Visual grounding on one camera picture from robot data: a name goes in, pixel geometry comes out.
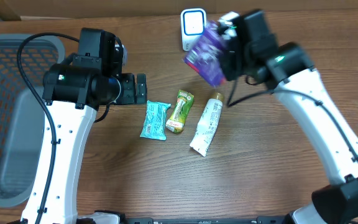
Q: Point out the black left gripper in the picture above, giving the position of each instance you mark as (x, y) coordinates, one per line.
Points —
(130, 97)

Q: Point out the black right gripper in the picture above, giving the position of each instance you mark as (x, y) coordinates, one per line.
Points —
(228, 61)

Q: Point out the purple Carefree packet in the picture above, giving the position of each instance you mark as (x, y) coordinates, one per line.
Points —
(204, 55)

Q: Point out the teal tissue packet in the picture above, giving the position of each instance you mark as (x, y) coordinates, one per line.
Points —
(155, 118)

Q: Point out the green juice carton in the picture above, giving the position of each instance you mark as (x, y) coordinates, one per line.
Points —
(176, 121)

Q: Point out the white tube gold cap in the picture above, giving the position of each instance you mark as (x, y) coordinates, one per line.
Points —
(208, 124)

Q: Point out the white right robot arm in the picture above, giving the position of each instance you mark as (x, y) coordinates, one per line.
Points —
(252, 50)

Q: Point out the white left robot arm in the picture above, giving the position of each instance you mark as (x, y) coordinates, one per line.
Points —
(74, 90)

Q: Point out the white barcode scanner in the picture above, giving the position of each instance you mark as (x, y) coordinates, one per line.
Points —
(193, 22)

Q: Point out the grey plastic basket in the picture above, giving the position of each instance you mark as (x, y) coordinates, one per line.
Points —
(21, 127)

